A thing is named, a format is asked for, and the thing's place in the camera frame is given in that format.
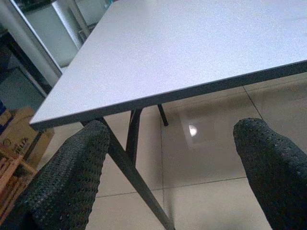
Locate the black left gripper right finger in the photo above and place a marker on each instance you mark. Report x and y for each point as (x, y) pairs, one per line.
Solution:
(275, 172)

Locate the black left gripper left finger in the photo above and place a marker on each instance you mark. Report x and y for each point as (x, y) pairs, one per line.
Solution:
(64, 172)

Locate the black metal table frame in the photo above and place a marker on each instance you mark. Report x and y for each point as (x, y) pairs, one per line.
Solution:
(132, 134)

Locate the brown cardboard box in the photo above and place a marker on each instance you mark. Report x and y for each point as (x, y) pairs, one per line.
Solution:
(20, 129)

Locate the wooden slatted rack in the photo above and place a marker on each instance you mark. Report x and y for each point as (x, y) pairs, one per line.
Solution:
(12, 172)

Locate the white metal cabinet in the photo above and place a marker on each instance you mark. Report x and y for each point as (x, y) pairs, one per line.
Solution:
(51, 36)

